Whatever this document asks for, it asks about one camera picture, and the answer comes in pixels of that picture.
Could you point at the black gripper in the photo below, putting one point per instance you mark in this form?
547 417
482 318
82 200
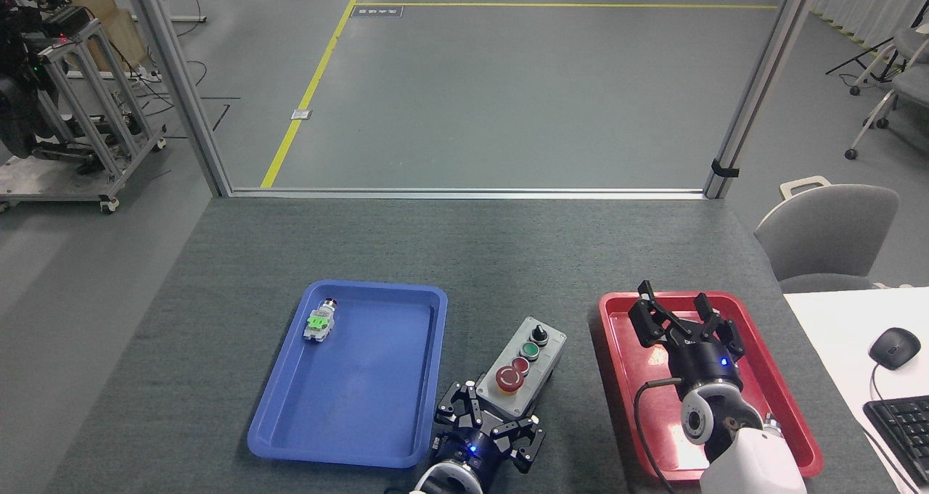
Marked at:
472 454
705 367

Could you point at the grey control box with buttons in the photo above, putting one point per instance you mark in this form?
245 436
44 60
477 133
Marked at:
544 349

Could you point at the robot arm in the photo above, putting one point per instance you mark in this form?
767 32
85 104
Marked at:
446 481
755 461

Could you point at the cardboard box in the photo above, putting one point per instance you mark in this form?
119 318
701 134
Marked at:
109 22

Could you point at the red plastic tray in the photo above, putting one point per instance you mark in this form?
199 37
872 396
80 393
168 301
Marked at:
773 378

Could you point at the blue plastic tray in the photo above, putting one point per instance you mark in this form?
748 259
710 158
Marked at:
363 392

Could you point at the white desk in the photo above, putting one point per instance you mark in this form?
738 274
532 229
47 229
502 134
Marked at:
835 349

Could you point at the grey shell chair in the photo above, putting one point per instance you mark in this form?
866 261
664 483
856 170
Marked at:
827 233

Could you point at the black computer mouse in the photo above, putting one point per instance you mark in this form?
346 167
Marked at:
894 347

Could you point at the black keyboard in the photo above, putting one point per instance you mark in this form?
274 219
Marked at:
903 429

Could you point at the black floor stand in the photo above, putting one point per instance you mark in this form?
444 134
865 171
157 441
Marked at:
860 55

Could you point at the grey office chair on wheels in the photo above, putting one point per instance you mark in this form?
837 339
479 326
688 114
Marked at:
911 84
911 44

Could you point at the silver floor socket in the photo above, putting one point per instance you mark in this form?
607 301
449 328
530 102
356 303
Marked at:
301 114

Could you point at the white curtain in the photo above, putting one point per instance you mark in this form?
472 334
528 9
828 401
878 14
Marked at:
878 1

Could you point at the dark floor sign plate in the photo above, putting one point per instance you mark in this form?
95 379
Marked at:
377 11

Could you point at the black machine on cart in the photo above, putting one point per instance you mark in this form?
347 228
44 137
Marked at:
22 80

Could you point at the black clip on post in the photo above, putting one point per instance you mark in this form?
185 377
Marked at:
723 168

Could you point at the small green white switch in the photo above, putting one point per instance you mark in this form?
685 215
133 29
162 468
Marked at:
318 323

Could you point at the silver aluminium rail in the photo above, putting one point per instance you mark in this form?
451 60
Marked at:
464 193

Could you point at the silver aluminium post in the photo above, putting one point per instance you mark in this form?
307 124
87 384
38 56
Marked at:
758 88
181 88

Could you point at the aluminium frame cart on wheels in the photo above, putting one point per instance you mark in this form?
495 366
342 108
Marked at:
94 117

